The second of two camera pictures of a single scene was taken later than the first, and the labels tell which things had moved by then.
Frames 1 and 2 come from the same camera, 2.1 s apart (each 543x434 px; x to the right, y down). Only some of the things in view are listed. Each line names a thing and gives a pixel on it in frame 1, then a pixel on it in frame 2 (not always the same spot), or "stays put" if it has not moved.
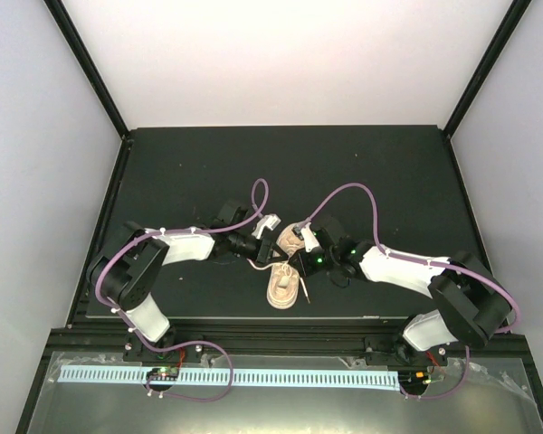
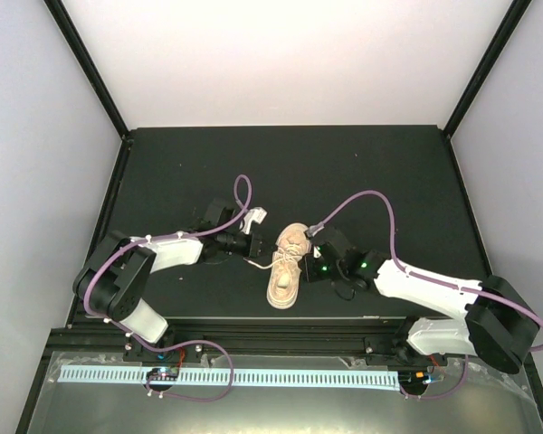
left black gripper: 264,250 stays put
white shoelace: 289,268 -> 288,253
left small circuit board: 163,373 stays put
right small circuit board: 417,379 stays put
